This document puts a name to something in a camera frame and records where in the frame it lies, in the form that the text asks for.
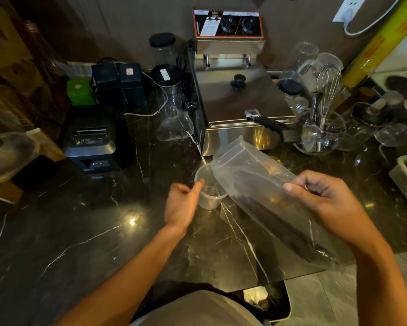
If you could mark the person's left hand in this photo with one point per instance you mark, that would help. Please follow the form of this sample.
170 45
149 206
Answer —
178 208

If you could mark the person's right hand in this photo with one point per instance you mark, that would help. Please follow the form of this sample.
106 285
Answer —
336 207

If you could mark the person's right thumb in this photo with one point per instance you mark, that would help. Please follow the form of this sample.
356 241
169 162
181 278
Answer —
295 190

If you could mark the person's left thumb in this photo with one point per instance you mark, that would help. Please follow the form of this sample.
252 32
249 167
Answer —
197 190

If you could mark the clear plastic bag dark contents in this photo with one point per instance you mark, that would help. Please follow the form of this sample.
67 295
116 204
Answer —
257 186

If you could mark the person's right forearm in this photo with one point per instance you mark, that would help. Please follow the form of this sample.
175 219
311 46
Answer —
390 285

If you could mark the person's left forearm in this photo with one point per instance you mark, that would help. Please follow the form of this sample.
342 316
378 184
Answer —
128 281

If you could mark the small clear plastic cup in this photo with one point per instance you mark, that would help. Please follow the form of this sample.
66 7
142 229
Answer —
210 198

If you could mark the clear glass utensil bowl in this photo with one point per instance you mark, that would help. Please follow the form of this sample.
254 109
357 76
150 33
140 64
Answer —
332 140

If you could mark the metal spoon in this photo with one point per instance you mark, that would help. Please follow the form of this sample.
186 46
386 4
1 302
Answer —
312 128

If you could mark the clear carafe black lid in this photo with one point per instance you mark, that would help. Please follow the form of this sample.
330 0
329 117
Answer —
171 108

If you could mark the steel fryer lid black knob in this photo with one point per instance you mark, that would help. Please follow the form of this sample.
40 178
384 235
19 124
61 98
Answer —
224 98

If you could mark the clear glass pitcher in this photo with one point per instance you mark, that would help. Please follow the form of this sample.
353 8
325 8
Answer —
363 122

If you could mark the stainless steel deep fryer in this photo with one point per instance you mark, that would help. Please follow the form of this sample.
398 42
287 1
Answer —
237 101

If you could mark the metal whisk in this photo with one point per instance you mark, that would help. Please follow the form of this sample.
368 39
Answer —
328 88

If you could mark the black receipt printer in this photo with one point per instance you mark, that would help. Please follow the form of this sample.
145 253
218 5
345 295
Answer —
95 142

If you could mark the waste bin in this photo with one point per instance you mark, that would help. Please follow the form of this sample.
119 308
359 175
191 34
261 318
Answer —
274 302

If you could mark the person's grey shirt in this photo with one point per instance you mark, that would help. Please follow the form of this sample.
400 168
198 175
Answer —
196 308

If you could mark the tilted clear jar black lid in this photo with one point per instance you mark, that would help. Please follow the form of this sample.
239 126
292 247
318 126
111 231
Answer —
298 67

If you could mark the black box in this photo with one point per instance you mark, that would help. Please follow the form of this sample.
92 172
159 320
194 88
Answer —
132 84
105 81

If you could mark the clear glass cup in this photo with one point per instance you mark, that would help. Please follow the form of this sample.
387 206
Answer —
329 61

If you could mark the green box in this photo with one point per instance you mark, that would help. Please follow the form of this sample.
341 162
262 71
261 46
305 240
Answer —
79 91

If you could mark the yellow roll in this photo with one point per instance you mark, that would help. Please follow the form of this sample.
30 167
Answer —
380 42

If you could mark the white appliance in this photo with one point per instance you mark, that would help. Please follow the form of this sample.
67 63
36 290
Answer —
400 54

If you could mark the white wall socket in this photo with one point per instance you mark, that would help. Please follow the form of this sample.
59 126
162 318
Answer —
349 8

